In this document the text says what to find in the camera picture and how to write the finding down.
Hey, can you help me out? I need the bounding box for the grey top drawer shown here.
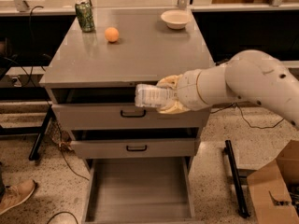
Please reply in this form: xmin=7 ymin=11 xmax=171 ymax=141
xmin=52 ymin=104 xmax=210 ymax=130

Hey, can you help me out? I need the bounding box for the orange fruit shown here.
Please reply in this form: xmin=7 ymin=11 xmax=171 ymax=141
xmin=105 ymin=27 xmax=120 ymax=43

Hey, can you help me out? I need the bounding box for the green soda can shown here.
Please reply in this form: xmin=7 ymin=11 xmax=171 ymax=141
xmin=75 ymin=0 xmax=95 ymax=33

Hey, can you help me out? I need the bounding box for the black top drawer handle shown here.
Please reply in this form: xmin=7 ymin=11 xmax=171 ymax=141
xmin=120 ymin=110 xmax=147 ymax=119

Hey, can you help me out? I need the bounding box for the grey drawer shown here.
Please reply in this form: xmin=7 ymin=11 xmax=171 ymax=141
xmin=71 ymin=138 xmax=200 ymax=159
xmin=52 ymin=104 xmax=210 ymax=130
xmin=82 ymin=157 xmax=195 ymax=224

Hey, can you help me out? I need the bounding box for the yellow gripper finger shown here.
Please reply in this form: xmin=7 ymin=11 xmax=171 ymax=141
xmin=157 ymin=101 xmax=188 ymax=115
xmin=156 ymin=75 xmax=181 ymax=90

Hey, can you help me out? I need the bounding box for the black cable bottom left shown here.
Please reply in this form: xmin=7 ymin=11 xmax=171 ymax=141
xmin=46 ymin=211 xmax=79 ymax=224

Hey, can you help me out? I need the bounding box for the black middle drawer handle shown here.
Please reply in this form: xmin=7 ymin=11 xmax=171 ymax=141
xmin=126 ymin=145 xmax=148 ymax=152

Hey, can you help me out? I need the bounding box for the grey middle drawer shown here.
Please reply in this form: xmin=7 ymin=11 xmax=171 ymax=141
xmin=71 ymin=138 xmax=200 ymax=159

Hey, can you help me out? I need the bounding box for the black floor cable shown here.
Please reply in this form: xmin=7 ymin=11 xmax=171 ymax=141
xmin=210 ymin=102 xmax=286 ymax=131

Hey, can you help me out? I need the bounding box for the white paper bowl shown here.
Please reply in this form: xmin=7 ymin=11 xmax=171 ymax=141
xmin=161 ymin=10 xmax=192 ymax=30

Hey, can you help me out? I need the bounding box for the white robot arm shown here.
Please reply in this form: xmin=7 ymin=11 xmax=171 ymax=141
xmin=157 ymin=49 xmax=299 ymax=128

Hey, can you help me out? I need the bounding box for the black drawer handle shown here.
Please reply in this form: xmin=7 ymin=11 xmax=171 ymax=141
xmin=126 ymin=145 xmax=148 ymax=152
xmin=120 ymin=110 xmax=147 ymax=119

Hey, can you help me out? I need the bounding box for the grey drawer cabinet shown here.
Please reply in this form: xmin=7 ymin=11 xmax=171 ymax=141
xmin=39 ymin=7 xmax=222 ymax=173

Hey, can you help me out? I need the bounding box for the clear plastic bottle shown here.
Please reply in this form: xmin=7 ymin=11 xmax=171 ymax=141
xmin=135 ymin=84 xmax=176 ymax=108

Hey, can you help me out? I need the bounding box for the tan shoe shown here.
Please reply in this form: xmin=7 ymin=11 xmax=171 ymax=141
xmin=0 ymin=179 xmax=36 ymax=215

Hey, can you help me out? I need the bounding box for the grey bottom drawer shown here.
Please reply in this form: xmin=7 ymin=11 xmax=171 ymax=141
xmin=82 ymin=157 xmax=195 ymax=224

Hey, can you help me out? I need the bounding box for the black metal floor bar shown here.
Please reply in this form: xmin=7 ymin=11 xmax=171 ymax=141
xmin=224 ymin=140 xmax=250 ymax=218

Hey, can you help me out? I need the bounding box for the black table leg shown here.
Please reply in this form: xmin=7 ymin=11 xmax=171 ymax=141
xmin=29 ymin=107 xmax=52 ymax=161

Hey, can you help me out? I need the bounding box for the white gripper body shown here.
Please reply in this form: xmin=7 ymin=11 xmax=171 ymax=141
xmin=177 ymin=69 xmax=208 ymax=111

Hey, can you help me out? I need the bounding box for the brown cardboard box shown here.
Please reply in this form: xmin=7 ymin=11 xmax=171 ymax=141
xmin=247 ymin=140 xmax=299 ymax=224

